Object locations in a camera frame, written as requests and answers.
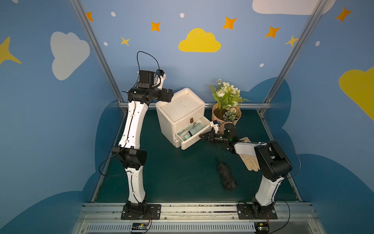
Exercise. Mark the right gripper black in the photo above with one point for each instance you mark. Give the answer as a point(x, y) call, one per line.
point(214, 137)

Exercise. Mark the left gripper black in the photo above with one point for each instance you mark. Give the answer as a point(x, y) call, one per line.
point(167, 95)

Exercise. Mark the white drawer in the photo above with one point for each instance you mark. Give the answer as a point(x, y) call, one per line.
point(186, 144)

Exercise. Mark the white drawer cabinet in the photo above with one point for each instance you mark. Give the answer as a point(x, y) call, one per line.
point(185, 108)

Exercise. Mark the black umbrella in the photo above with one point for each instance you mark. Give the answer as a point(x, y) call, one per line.
point(229, 183)

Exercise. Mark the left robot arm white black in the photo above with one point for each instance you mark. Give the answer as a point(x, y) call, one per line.
point(129, 153)

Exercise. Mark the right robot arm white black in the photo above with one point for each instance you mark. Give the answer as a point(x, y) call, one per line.
point(273, 164)

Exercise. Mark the potted artificial flower plant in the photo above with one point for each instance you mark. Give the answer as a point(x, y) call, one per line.
point(227, 97)

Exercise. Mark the beige work glove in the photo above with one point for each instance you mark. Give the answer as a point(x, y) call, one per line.
point(249, 159)

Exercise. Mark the right circuit board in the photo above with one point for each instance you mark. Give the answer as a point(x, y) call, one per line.
point(261, 228)

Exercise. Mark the circuit board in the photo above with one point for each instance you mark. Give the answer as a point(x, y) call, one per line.
point(261, 228)
point(139, 227)

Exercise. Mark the left circuit board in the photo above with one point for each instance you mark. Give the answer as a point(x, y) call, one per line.
point(139, 227)

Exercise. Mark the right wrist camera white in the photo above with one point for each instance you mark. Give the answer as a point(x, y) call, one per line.
point(215, 126)

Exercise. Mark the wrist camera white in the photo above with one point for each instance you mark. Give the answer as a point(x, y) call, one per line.
point(160, 78)
point(215, 126)

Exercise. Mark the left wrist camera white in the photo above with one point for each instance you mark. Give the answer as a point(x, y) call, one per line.
point(160, 78)

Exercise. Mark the aluminium frame back rail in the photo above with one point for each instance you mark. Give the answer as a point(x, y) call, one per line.
point(210, 105)

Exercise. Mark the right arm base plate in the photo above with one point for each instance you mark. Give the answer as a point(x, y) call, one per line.
point(256, 211)

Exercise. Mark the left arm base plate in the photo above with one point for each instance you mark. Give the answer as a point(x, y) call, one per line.
point(152, 211)

